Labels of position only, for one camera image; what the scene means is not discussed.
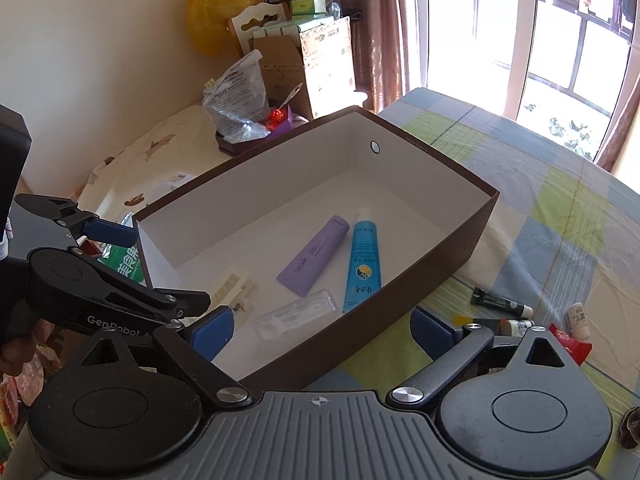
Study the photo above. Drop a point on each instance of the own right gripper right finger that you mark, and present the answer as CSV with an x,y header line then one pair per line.
x,y
453,350

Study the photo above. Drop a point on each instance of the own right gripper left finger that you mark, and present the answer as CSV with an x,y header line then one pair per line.
x,y
189,351

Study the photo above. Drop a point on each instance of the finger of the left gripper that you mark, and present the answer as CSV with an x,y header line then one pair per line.
x,y
66,214
179,303

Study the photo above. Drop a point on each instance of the white pill bottle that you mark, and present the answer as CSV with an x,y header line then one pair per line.
x,y
576,322

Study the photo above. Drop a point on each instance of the person's hand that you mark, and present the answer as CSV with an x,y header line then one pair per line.
x,y
17,352

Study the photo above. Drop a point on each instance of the green tissue pack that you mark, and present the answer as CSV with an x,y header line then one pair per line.
x,y
125,261

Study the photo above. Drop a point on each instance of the green card blister pack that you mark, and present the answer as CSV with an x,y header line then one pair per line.
x,y
500,326

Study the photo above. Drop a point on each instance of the beige comb packet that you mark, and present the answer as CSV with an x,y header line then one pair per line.
x,y
234,290

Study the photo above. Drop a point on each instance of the dark green tube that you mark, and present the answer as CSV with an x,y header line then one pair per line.
x,y
485,299

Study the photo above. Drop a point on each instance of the clear plastic packet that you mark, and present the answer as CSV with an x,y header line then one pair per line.
x,y
296,314

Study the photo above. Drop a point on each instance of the blue tube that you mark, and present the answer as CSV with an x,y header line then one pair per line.
x,y
364,270

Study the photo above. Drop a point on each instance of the purple tube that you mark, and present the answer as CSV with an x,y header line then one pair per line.
x,y
304,270

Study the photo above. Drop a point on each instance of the cream printed quilt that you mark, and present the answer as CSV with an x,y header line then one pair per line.
x,y
174,152

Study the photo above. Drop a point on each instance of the red sachet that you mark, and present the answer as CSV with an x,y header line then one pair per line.
x,y
579,350

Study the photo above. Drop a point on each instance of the plaid bed sheet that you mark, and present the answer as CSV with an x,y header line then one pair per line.
x,y
564,231

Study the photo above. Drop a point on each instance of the brown storage box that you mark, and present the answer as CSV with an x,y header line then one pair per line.
x,y
254,213

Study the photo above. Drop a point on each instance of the clear crumpled plastic bag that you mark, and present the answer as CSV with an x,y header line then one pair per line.
x,y
238,96

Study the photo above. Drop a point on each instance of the purple gift box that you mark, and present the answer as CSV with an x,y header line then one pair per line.
x,y
252,134

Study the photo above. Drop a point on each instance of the cardboard box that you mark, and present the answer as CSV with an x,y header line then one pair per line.
x,y
282,70

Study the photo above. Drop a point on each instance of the yellow plastic bag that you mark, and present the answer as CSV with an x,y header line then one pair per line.
x,y
207,24

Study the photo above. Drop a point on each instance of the white scalloped board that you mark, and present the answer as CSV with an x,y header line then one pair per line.
x,y
255,17

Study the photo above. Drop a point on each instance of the patterned paper bag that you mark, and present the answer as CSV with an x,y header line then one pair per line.
x,y
328,66

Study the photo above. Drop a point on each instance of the brown curtain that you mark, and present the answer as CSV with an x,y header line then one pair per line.
x,y
386,43

